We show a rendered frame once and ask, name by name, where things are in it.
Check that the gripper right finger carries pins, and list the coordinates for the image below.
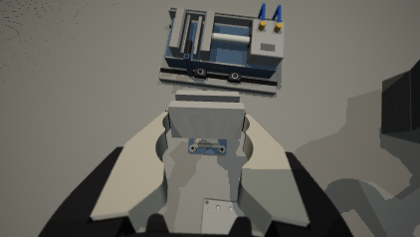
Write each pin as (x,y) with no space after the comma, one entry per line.
(277,193)

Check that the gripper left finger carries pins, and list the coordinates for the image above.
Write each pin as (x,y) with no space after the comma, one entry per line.
(118,196)

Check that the grey flat bar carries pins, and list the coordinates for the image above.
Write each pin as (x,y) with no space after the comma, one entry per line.
(185,35)

